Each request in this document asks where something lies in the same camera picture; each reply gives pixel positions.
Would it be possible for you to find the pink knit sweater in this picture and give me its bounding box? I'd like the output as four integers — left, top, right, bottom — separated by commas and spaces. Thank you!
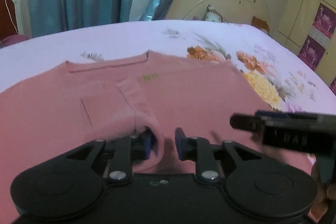
1, 51, 312, 223

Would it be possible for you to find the magenta clothes pile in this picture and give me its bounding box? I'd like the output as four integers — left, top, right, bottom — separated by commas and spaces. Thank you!
0, 34, 29, 48

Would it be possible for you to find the person's right hand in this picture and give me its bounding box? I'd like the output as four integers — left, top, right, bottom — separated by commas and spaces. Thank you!
310, 162, 336, 223

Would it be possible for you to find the floral pink bed sheet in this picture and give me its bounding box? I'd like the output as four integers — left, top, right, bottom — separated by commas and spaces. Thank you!
1, 20, 335, 114

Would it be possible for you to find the cream wardrobe with posters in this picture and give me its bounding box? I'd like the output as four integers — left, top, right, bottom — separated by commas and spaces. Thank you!
272, 0, 335, 92

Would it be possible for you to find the orange pillow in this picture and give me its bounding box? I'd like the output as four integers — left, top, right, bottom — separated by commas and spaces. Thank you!
251, 16, 270, 35

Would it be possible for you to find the embroidered pillow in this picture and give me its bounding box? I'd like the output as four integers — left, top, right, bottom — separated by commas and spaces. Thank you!
205, 4, 228, 23

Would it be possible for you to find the cream wooden headboard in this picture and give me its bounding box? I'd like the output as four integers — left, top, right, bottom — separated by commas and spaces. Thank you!
166, 0, 271, 27

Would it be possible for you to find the red and white chair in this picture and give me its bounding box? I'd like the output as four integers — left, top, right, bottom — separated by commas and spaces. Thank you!
1, 0, 24, 40

